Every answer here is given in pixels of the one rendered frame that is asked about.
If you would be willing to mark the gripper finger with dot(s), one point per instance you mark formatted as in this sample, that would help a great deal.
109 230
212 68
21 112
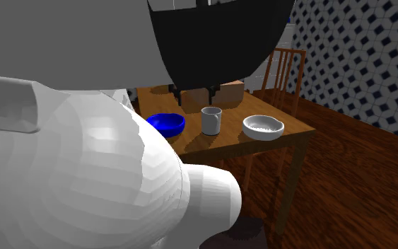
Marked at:
213 92
176 93

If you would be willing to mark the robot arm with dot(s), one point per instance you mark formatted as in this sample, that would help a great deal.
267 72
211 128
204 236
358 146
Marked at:
81 165

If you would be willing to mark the brown cardboard box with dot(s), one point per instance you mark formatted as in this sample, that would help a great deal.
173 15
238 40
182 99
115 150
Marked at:
229 93

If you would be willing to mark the grey mug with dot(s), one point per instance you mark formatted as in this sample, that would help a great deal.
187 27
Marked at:
211 120

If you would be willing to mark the blue bowl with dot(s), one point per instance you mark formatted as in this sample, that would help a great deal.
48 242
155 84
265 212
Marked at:
167 124

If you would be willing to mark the wooden table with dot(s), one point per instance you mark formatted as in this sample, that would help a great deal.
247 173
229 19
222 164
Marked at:
233 139

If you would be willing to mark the white bowl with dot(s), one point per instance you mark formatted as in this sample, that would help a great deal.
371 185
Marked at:
262 127

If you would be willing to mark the wooden chair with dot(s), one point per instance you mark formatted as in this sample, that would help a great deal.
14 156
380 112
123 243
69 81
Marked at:
283 74

